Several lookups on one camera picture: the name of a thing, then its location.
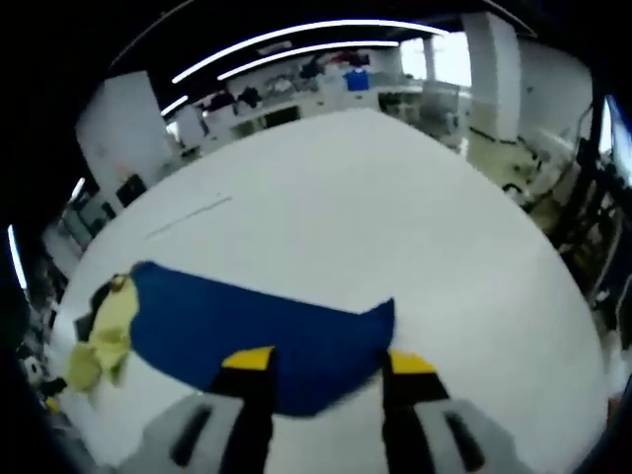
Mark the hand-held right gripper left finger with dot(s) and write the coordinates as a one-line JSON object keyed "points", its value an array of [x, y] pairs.
{"points": [[247, 410]]}

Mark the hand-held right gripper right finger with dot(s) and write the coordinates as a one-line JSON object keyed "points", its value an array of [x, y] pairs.
{"points": [[405, 419]]}

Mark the yellow blue grey long-sleeved garment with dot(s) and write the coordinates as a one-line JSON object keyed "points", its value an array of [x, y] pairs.
{"points": [[222, 321]]}

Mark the white cabinet row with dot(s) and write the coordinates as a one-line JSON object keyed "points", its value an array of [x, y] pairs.
{"points": [[306, 106]]}

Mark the blue storage bin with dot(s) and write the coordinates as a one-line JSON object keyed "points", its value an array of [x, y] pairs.
{"points": [[356, 80]]}

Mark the white square pillar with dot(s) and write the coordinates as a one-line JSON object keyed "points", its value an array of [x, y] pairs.
{"points": [[491, 74]]}

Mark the white ceiling light strip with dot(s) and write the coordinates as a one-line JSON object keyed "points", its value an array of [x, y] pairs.
{"points": [[306, 35], [306, 53]]}

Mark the black panel by wall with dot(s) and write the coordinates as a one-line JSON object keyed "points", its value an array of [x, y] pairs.
{"points": [[131, 190]]}

